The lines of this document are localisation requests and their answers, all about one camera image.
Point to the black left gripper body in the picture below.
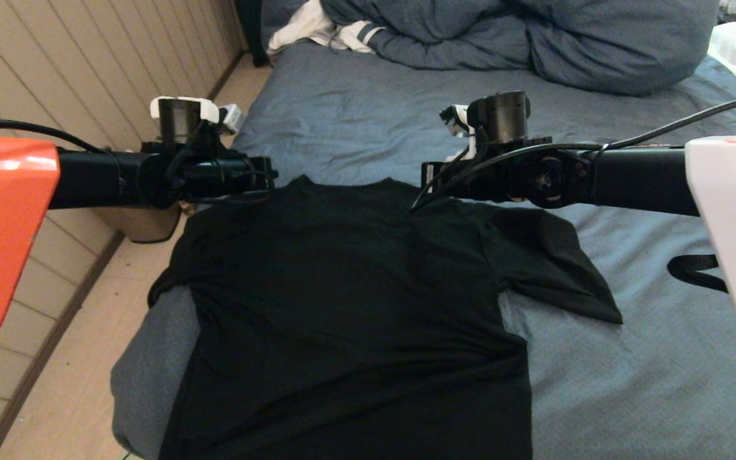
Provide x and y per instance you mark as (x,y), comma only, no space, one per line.
(227,177)

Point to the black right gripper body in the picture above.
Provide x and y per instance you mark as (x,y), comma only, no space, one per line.
(476,182)

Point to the black printed t-shirt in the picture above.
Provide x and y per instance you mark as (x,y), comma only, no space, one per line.
(355,319)

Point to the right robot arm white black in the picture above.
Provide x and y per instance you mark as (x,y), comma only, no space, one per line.
(694,185)

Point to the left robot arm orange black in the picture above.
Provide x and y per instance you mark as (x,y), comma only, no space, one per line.
(23,191)

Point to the brown trash bin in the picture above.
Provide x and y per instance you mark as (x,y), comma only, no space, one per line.
(141,223)

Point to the black bedside furniture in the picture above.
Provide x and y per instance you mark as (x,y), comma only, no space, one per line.
(252,32)

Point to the blue bunched duvet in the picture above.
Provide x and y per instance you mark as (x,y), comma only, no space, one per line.
(534,45)

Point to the white striped garment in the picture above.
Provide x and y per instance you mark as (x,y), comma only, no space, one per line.
(304,29)

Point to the bed with blue sheet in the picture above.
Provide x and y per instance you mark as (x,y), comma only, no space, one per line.
(630,396)

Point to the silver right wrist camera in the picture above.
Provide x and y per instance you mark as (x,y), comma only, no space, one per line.
(457,124)

